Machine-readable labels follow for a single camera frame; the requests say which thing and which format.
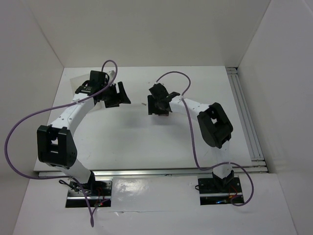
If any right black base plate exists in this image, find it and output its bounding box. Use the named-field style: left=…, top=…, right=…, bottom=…
left=195, top=177, right=242, bottom=195

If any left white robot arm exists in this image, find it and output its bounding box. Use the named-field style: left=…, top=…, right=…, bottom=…
left=37, top=70, right=131, bottom=191

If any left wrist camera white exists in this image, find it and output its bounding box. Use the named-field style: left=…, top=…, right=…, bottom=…
left=107, top=70, right=115, bottom=81

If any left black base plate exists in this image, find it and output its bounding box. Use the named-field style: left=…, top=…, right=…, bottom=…
left=67, top=180, right=112, bottom=199

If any white cardboard box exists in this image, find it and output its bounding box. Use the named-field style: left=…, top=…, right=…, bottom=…
left=70, top=74, right=89, bottom=94

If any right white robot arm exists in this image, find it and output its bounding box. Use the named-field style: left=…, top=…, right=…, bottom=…
left=147, top=83, right=234, bottom=191

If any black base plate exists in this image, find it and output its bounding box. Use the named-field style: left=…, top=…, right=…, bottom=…
left=195, top=177, right=242, bottom=195
left=67, top=180, right=112, bottom=199

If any aluminium front rail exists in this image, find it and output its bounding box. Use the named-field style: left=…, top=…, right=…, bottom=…
left=39, top=165, right=268, bottom=177

